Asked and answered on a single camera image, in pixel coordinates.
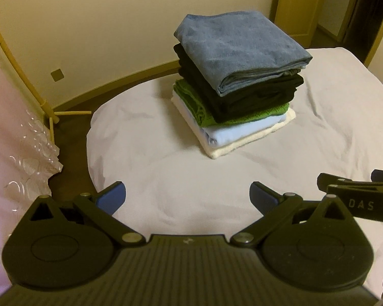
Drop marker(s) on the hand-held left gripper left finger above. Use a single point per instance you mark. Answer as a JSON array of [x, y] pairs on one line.
[[112, 196]]

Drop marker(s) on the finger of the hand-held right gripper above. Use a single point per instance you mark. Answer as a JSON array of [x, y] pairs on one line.
[[332, 180]]

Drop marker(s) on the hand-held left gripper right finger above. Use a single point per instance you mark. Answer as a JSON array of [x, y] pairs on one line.
[[263, 197]]

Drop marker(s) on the blue denim jeans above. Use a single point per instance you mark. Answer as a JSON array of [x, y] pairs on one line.
[[236, 47]]

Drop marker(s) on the yellow wooden clothes rack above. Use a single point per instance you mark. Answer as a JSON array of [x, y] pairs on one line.
[[49, 111]]

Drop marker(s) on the cream folded garment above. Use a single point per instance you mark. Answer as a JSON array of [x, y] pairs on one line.
[[223, 151]]

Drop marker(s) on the white duvet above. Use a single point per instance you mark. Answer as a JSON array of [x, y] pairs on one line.
[[178, 191]]

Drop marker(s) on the light blue folded garment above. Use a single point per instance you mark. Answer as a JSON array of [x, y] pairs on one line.
[[239, 130]]

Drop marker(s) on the black folded garment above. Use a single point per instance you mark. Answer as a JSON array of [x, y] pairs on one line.
[[258, 97]]

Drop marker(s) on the green folded garment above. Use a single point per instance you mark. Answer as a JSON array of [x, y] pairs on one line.
[[191, 102]]

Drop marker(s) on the pink patterned curtain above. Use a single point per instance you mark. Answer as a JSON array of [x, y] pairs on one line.
[[6, 134]]

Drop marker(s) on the dark wooden door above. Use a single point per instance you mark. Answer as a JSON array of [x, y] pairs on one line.
[[370, 12]]

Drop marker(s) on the brass blank wall plate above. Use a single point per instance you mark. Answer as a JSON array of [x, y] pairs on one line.
[[57, 75]]

